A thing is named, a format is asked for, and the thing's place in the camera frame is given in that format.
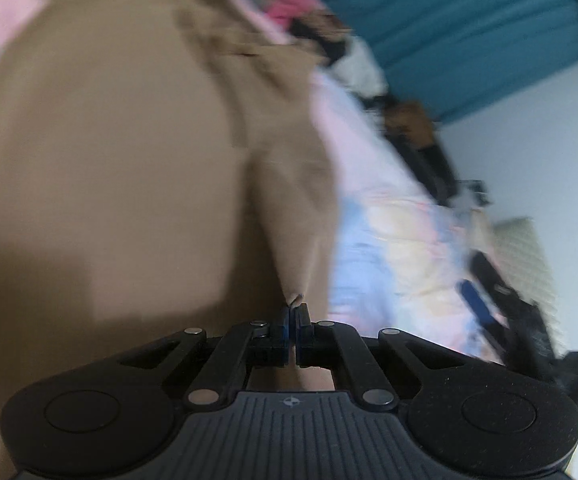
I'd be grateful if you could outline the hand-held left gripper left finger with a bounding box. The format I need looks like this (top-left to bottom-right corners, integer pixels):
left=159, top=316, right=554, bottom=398
left=118, top=306, right=294, bottom=409

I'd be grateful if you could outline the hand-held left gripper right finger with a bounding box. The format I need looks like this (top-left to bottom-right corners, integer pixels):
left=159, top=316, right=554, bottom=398
left=295, top=304, right=470, bottom=412

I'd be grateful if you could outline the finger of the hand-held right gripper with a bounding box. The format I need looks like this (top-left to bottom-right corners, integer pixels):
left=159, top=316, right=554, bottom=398
left=468, top=251, right=520, bottom=306
left=456, top=280, right=522, bottom=363

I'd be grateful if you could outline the tan garment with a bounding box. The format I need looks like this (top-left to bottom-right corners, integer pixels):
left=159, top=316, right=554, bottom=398
left=0, top=0, right=341, bottom=480

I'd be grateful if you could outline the cream ribbed cushion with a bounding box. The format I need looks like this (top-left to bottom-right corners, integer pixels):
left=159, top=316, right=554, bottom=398
left=489, top=216, right=572, bottom=356

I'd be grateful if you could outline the pastel printed blanket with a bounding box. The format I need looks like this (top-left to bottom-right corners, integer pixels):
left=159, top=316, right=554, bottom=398
left=0, top=0, right=507, bottom=363

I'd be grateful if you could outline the brown and black cloth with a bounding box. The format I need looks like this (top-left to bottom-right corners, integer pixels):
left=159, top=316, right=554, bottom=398
left=369, top=95, right=462, bottom=206

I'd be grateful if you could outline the white cloth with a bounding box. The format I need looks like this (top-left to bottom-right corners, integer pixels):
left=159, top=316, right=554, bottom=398
left=329, top=35, right=390, bottom=98

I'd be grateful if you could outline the teal curtain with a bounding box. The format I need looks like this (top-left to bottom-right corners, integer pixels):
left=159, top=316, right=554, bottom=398
left=296, top=0, right=578, bottom=126

